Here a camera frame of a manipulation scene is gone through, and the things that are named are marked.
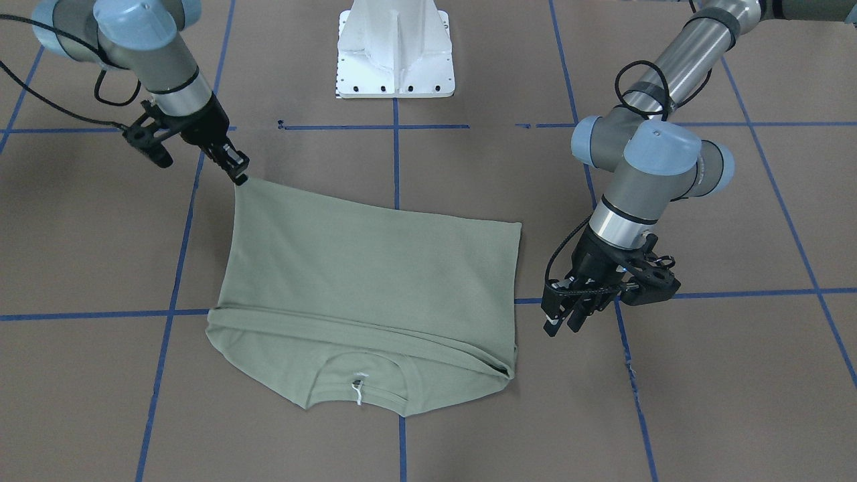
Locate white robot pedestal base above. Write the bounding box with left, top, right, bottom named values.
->
left=335, top=1, right=456, bottom=100

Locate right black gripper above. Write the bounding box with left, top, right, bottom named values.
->
left=123, top=94, right=250, bottom=185

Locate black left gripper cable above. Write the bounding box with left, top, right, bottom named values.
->
left=544, top=60, right=677, bottom=295

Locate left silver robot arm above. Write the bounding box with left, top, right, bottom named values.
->
left=541, top=1, right=855, bottom=337

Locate olive green long-sleeve shirt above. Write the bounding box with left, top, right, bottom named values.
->
left=206, top=178, right=522, bottom=417

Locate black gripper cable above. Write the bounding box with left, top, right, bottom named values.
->
left=544, top=60, right=677, bottom=295
left=0, top=13, right=145, bottom=131

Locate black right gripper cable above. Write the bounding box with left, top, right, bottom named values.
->
left=0, top=13, right=145, bottom=131

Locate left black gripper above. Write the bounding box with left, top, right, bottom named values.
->
left=541, top=228, right=682, bottom=337

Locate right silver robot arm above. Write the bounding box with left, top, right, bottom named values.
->
left=31, top=1, right=249, bottom=185

